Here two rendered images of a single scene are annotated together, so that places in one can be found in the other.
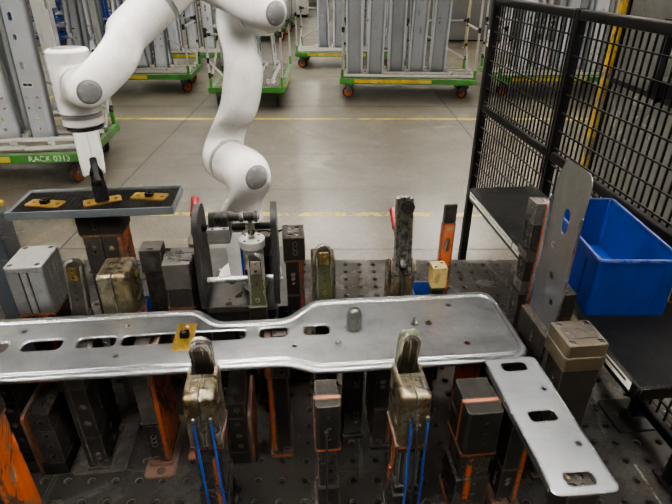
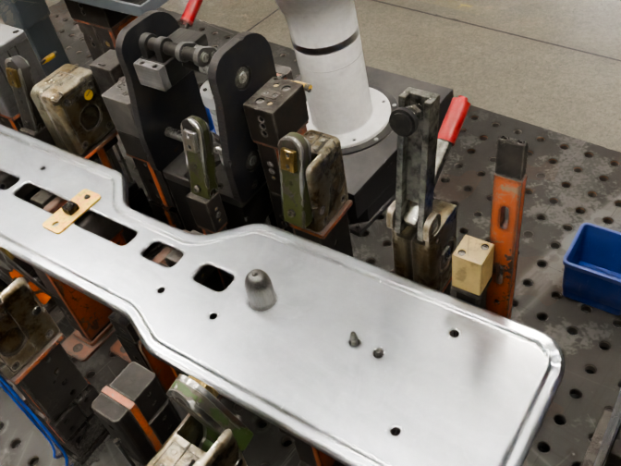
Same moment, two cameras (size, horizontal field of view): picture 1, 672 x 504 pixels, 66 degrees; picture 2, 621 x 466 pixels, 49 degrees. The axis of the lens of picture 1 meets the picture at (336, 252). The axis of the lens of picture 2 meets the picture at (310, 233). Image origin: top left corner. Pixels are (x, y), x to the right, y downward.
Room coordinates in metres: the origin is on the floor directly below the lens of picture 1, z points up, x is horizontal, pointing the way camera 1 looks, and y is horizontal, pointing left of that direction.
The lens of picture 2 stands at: (0.56, -0.46, 1.61)
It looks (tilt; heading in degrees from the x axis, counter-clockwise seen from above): 45 degrees down; 48
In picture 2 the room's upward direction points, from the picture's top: 12 degrees counter-clockwise
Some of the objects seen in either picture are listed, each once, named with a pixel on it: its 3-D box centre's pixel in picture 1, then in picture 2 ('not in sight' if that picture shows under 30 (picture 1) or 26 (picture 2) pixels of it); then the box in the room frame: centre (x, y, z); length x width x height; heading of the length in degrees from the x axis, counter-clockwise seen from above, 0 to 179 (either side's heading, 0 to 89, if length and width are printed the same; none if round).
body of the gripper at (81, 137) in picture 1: (89, 146); not in sight; (1.13, 0.55, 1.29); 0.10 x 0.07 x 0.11; 26
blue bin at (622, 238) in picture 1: (600, 251); not in sight; (1.00, -0.59, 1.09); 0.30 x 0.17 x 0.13; 179
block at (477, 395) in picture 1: (468, 448); not in sight; (0.68, -0.25, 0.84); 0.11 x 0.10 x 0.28; 5
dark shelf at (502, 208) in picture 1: (569, 260); not in sight; (1.10, -0.57, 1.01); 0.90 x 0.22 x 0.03; 5
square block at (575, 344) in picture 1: (558, 403); not in sight; (0.76, -0.45, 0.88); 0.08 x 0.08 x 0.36; 5
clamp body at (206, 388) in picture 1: (212, 450); (43, 373); (0.65, 0.22, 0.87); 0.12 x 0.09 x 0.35; 5
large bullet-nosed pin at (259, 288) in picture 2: (354, 320); (260, 290); (0.85, -0.04, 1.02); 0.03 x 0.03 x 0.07
